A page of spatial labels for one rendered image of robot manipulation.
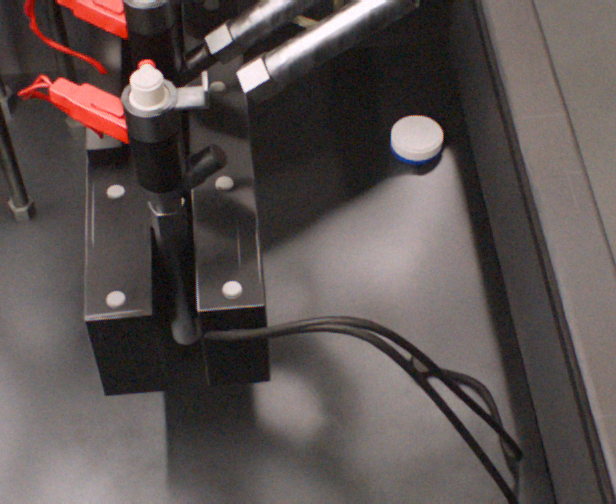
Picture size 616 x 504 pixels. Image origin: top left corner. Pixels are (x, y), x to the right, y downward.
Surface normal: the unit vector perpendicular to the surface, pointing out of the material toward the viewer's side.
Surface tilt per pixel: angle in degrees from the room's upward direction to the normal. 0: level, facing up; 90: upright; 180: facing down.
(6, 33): 90
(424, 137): 0
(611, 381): 0
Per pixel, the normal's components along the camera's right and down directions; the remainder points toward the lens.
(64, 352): -0.01, -0.62
